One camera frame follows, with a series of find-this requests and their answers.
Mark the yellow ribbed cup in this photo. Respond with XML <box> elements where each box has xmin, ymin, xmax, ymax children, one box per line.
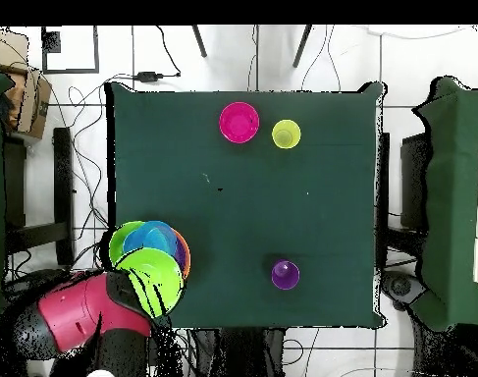
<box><xmin>271</xmin><ymin>119</ymin><xmax>302</xmax><ymax>150</ymax></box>

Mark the blue bowl with ribbed bottom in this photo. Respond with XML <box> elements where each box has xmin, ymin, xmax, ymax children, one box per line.
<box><xmin>122</xmin><ymin>220</ymin><xmax>180</xmax><ymax>256</ymax></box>

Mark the cardboard box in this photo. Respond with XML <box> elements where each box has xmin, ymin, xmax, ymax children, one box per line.
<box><xmin>0</xmin><ymin>30</ymin><xmax>53</xmax><ymax>138</ymax></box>

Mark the purple cup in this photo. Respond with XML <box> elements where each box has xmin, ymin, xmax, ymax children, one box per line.
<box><xmin>271</xmin><ymin>259</ymin><xmax>301</xmax><ymax>291</ymax></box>

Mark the black base with knob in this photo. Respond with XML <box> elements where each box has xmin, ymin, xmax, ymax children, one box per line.
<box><xmin>4</xmin><ymin>268</ymin><xmax>69</xmax><ymax>294</ymax></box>

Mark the dark green tablecloth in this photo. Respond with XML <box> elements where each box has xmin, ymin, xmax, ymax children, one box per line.
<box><xmin>104</xmin><ymin>81</ymin><xmax>387</xmax><ymax>331</ymax></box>

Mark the red bowl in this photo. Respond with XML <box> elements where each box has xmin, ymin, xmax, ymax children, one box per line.
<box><xmin>218</xmin><ymin>101</ymin><xmax>261</xmax><ymax>145</ymax></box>

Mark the purple bowl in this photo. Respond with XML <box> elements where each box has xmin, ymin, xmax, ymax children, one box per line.
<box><xmin>173</xmin><ymin>235</ymin><xmax>188</xmax><ymax>273</ymax></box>

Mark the large orange bowl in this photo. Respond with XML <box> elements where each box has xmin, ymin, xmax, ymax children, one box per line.
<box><xmin>170</xmin><ymin>228</ymin><xmax>192</xmax><ymax>280</ymax></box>

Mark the tangle of floor cables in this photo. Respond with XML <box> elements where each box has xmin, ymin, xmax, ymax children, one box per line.
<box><xmin>2</xmin><ymin>83</ymin><xmax>114</xmax><ymax>284</ymax></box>

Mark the black stand leg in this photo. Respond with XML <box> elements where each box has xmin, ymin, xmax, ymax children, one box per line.
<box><xmin>190</xmin><ymin>25</ymin><xmax>208</xmax><ymax>59</ymax></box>
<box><xmin>292</xmin><ymin>25</ymin><xmax>313</xmax><ymax>69</ymax></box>

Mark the grey chair base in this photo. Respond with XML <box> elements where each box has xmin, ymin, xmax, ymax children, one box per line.
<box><xmin>380</xmin><ymin>270</ymin><xmax>427</xmax><ymax>311</ymax></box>

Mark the black bench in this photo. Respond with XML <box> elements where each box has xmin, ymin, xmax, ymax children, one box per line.
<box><xmin>4</xmin><ymin>127</ymin><xmax>76</xmax><ymax>268</ymax></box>

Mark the large green bowl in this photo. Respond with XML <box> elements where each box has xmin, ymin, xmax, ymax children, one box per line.
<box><xmin>114</xmin><ymin>247</ymin><xmax>186</xmax><ymax>319</ymax></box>
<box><xmin>108</xmin><ymin>220</ymin><xmax>146</xmax><ymax>270</ymax></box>

